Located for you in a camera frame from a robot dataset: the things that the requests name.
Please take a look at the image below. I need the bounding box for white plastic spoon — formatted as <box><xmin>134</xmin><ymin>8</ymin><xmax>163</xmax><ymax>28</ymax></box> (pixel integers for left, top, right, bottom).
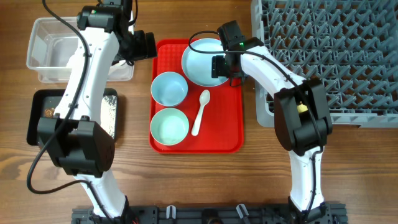
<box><xmin>191</xmin><ymin>90</ymin><xmax>210</xmax><ymax>136</ymax></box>

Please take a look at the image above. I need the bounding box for red serving tray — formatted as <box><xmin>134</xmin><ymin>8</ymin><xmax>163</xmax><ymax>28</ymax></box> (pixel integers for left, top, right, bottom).
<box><xmin>149</xmin><ymin>39</ymin><xmax>244</xmax><ymax>154</ymax></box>

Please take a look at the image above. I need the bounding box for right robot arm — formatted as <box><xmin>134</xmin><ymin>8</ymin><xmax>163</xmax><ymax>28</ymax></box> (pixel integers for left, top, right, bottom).
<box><xmin>211</xmin><ymin>21</ymin><xmax>333</xmax><ymax>217</ymax></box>

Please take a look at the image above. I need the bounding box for brown food piece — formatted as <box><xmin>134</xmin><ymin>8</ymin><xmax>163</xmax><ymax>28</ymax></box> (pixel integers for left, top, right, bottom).
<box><xmin>44</xmin><ymin>108</ymin><xmax>55</xmax><ymax>118</ymax></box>

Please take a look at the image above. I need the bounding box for left black cable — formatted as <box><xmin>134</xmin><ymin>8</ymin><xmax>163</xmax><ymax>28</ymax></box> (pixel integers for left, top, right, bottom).
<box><xmin>26</xmin><ymin>0</ymin><xmax>137</xmax><ymax>222</ymax></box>

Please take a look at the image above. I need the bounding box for black tray bin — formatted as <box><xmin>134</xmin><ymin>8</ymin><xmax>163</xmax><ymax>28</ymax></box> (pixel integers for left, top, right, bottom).
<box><xmin>26</xmin><ymin>88</ymin><xmax>119</xmax><ymax>146</ymax></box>

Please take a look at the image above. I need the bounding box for yellow plastic cup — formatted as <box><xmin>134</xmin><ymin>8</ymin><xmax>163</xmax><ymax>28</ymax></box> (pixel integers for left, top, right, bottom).
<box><xmin>297</xmin><ymin>104</ymin><xmax>308</xmax><ymax>113</ymax></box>

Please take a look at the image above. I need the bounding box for light blue plate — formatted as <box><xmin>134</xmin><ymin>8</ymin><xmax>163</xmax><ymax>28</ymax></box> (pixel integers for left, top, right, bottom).
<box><xmin>182</xmin><ymin>38</ymin><xmax>228</xmax><ymax>87</ymax></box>

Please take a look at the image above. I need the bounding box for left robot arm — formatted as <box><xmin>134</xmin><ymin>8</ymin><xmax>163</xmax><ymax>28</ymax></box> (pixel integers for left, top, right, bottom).
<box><xmin>37</xmin><ymin>1</ymin><xmax>157</xmax><ymax>223</ymax></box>

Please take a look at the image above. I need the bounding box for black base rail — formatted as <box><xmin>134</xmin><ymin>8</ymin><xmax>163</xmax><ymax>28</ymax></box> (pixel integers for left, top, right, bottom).
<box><xmin>71</xmin><ymin>203</ymin><xmax>348</xmax><ymax>224</ymax></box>

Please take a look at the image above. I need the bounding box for green bowl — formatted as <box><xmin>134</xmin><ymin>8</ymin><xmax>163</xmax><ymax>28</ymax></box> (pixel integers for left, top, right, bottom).
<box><xmin>150</xmin><ymin>108</ymin><xmax>189</xmax><ymax>146</ymax></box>

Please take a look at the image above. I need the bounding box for grey dishwasher rack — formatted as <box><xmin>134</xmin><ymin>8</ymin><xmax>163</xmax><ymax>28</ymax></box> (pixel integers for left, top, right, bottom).
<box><xmin>251</xmin><ymin>0</ymin><xmax>397</xmax><ymax>128</ymax></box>

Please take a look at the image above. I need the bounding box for clear plastic bin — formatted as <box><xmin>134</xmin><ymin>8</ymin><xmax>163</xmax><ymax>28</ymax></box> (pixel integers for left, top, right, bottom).
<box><xmin>26</xmin><ymin>17</ymin><xmax>134</xmax><ymax>83</ymax></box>

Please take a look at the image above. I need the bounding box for light blue bowl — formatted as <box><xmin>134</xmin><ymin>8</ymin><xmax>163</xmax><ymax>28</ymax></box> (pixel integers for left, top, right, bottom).
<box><xmin>150</xmin><ymin>72</ymin><xmax>188</xmax><ymax>107</ymax></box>

